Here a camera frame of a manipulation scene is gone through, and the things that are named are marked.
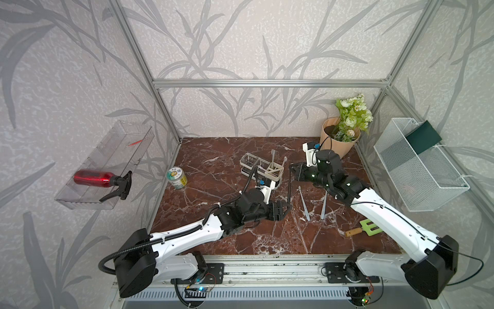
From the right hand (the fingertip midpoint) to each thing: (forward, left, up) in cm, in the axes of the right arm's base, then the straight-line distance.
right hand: (288, 165), depth 75 cm
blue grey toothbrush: (-6, -19, -26) cm, 33 cm away
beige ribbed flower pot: (+20, -22, -8) cm, 31 cm away
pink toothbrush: (+9, 0, -8) cm, 12 cm away
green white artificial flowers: (+28, -35, 0) cm, 45 cm away
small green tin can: (+7, +53, -18) cm, 56 cm away
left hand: (-15, +1, -8) cm, 16 cm away
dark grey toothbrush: (+15, +5, -9) cm, 18 cm away
